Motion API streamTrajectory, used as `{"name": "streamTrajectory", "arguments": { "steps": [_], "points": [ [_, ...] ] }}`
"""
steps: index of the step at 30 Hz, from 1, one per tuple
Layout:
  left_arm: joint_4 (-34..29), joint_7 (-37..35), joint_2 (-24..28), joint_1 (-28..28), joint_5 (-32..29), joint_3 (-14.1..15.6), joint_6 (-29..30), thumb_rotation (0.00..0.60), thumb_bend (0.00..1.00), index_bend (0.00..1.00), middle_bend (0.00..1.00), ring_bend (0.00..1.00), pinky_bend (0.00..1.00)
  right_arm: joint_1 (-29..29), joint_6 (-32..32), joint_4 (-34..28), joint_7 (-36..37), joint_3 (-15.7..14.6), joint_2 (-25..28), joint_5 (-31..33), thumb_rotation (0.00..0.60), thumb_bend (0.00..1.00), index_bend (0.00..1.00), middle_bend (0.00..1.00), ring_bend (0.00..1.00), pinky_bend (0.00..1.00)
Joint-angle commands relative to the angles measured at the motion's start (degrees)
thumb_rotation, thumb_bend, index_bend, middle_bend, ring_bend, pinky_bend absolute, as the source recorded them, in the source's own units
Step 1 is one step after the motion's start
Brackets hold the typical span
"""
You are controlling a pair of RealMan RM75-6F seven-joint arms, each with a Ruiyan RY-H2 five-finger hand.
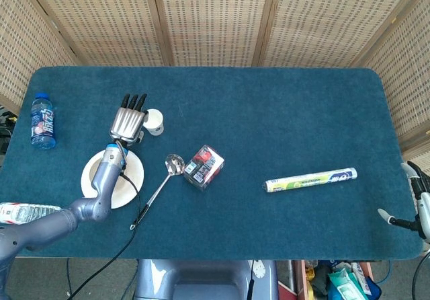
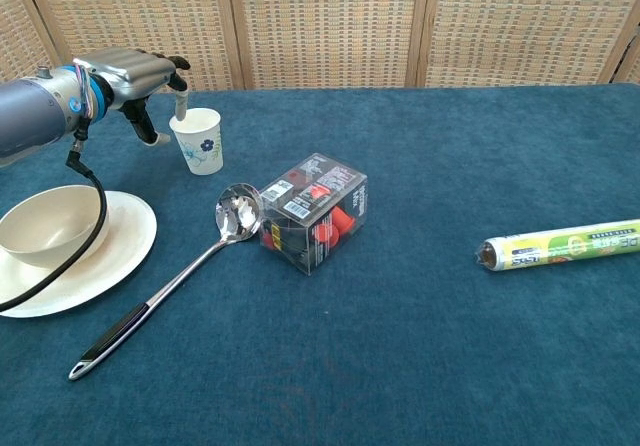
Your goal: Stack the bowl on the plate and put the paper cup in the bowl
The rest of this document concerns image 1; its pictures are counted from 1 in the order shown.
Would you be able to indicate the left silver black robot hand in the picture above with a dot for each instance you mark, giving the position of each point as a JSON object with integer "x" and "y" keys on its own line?
{"x": 127, "y": 125}

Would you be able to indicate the blue table cloth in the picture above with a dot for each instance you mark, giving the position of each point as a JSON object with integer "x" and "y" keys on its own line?
{"x": 268, "y": 125}

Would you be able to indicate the beige bowl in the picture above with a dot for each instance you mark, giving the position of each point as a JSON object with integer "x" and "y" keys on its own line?
{"x": 131, "y": 175}

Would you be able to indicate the red storage box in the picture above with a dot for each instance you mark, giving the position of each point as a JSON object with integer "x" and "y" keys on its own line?
{"x": 285, "y": 291}

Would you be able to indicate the blue drink bottle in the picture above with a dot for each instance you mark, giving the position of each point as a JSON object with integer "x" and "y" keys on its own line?
{"x": 43, "y": 125}

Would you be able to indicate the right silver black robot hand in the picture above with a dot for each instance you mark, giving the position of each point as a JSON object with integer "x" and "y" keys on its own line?
{"x": 422, "y": 209}

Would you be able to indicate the white paper cup flower print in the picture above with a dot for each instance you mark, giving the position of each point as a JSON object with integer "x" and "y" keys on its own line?
{"x": 156, "y": 125}

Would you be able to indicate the green cling film roll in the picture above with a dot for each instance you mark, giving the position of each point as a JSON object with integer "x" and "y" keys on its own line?
{"x": 309, "y": 180}

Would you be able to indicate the grey robot torso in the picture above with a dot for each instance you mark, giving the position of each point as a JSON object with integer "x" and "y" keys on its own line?
{"x": 201, "y": 278}

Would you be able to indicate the woven wood folding screen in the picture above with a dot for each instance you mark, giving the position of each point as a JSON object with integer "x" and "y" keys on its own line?
{"x": 215, "y": 17}

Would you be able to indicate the white round plate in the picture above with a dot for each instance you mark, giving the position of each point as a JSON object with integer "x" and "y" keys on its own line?
{"x": 118, "y": 204}

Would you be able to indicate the clear plastic bottle white label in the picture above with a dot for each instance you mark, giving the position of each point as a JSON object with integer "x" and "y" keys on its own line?
{"x": 23, "y": 212}

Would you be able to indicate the green wet wipes pack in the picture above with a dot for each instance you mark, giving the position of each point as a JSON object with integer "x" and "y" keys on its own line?
{"x": 344, "y": 284}

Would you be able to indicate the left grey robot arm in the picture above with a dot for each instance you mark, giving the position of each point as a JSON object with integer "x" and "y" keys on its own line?
{"x": 100, "y": 182}

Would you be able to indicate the clear plastic box red items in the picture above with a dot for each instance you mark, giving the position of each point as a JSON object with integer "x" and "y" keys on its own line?
{"x": 205, "y": 169}

